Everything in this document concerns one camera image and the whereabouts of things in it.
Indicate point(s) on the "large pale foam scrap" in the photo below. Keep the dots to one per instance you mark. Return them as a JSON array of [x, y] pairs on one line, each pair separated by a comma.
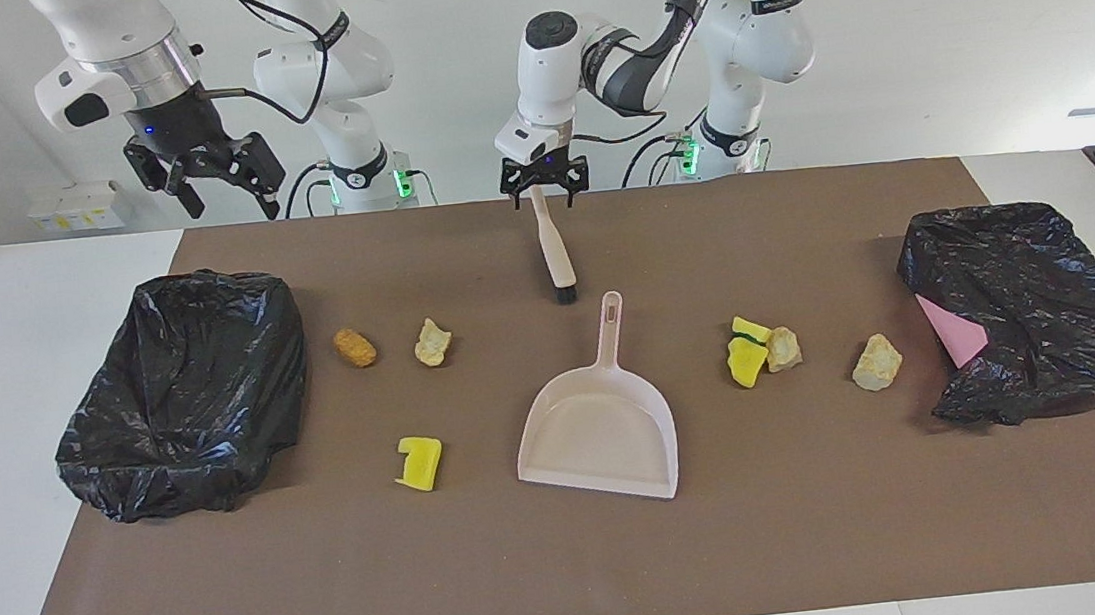
[[876, 363]]

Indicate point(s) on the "yellow sponge chunk green edge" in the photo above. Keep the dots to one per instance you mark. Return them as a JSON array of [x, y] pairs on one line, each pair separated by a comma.
[[753, 329]]

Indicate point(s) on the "small pale foam scrap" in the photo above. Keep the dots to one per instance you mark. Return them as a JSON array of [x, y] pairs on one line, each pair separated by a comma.
[[783, 349]]

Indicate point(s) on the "pink bin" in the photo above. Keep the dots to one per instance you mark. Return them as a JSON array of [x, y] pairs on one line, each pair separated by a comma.
[[954, 334]]

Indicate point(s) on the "beige hand brush black bristles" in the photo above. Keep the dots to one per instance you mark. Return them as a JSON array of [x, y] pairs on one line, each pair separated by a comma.
[[555, 246]]

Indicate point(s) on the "yellow notched sponge piece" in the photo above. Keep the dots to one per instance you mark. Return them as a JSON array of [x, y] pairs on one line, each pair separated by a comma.
[[420, 465]]

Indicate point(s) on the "brown table mat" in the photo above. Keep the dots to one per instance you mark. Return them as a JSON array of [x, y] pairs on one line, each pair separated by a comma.
[[632, 561]]

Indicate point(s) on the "large yellow sponge chunk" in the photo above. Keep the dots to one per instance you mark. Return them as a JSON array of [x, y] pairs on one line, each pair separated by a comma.
[[747, 366]]

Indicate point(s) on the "white wall socket box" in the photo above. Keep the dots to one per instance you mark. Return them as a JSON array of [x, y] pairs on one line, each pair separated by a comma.
[[76, 207]]

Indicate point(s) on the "black bag lined bin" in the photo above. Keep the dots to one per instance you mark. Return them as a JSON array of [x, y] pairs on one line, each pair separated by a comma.
[[213, 380]]

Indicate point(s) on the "pale pink plastic dustpan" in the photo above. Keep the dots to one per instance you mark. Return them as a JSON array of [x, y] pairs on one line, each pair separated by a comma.
[[600, 433]]

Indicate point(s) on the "black bag on pink bin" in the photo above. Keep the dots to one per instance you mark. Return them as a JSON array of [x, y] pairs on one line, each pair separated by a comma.
[[1049, 299]]

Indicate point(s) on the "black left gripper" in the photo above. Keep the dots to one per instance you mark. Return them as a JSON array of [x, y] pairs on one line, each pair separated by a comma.
[[544, 167]]

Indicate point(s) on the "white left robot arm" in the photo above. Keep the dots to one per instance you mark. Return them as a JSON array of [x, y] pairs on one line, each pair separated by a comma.
[[762, 26]]

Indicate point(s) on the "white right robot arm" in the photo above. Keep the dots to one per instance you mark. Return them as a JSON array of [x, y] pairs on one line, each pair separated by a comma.
[[119, 27]]

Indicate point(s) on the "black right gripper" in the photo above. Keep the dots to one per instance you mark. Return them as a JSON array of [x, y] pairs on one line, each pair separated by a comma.
[[179, 132]]

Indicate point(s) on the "orange brown fried nugget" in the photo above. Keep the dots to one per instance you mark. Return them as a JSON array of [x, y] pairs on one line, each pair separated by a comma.
[[356, 348]]

